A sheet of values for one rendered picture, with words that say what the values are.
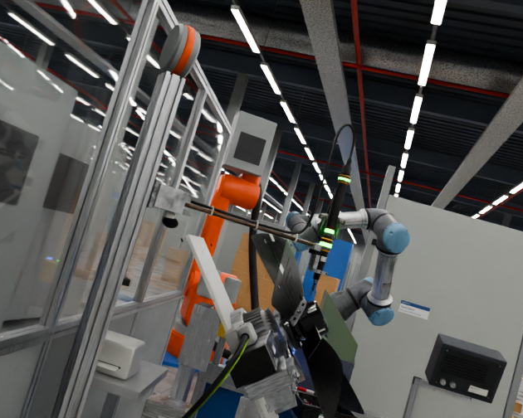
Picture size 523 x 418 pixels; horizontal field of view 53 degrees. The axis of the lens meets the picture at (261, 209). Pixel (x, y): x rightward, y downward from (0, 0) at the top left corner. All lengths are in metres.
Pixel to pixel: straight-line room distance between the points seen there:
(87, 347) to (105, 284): 0.18
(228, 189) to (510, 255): 3.07
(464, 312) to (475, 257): 0.38
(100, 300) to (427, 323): 2.67
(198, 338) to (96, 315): 0.37
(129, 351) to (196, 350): 0.21
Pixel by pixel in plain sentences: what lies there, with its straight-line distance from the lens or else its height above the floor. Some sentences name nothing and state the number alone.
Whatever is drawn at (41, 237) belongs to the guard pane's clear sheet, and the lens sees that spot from 1.45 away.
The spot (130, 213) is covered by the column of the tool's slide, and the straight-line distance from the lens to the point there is 1.55.
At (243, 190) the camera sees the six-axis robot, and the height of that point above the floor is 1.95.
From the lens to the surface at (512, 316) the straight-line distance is 3.99.
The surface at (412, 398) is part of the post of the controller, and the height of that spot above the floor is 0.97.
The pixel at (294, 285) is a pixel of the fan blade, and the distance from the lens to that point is 1.65.
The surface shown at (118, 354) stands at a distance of 1.80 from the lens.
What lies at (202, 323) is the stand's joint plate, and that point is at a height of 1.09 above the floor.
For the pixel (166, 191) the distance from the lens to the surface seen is 1.58.
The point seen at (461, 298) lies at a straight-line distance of 3.87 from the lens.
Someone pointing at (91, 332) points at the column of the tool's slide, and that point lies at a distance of 1.59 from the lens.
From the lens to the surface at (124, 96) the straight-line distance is 1.63.
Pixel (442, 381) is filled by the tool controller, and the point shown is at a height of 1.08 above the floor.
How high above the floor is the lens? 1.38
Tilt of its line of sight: 4 degrees up
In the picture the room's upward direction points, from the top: 16 degrees clockwise
